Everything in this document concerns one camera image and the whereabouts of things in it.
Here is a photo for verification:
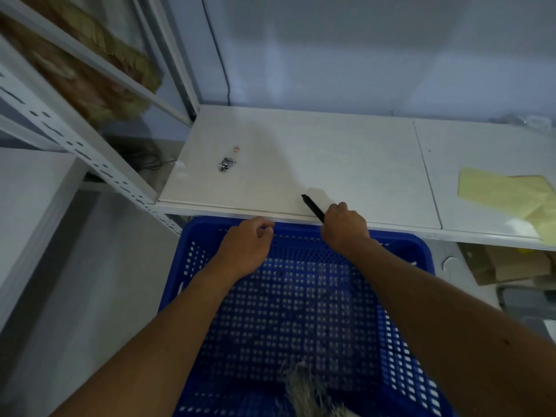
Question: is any person's right hand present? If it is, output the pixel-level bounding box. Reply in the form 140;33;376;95
320;202;371;257

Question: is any person's left hand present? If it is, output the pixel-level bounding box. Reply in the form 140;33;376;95
215;216;275;284

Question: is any black marker pen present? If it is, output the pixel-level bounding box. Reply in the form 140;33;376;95
301;194;326;224

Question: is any person's left forearm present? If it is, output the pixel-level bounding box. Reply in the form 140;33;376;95
51;258;246;417

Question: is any person's right forearm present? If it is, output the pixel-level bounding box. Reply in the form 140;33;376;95
336;238;556;417

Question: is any blue perforated plastic basket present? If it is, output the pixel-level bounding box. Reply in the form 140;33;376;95
158;216;454;417

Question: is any pale bristle brush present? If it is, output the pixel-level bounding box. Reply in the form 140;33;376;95
280;361;361;417

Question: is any yellow paper sheet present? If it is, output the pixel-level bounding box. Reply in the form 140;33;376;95
458;167;556;246

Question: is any brown cardboard box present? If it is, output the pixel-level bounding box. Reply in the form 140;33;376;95
459;243;556;286

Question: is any white metal shelving rack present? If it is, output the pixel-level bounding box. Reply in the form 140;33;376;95
0;0;200;236

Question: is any clear plastic bag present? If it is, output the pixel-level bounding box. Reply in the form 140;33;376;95
491;113;554;131

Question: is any grey plastic bin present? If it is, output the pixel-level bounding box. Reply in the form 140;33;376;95
497;284;556;339

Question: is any brown fringed fabric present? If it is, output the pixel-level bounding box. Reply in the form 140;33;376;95
0;0;163;126

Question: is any black cable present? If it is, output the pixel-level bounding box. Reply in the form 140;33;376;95
201;0;231;106

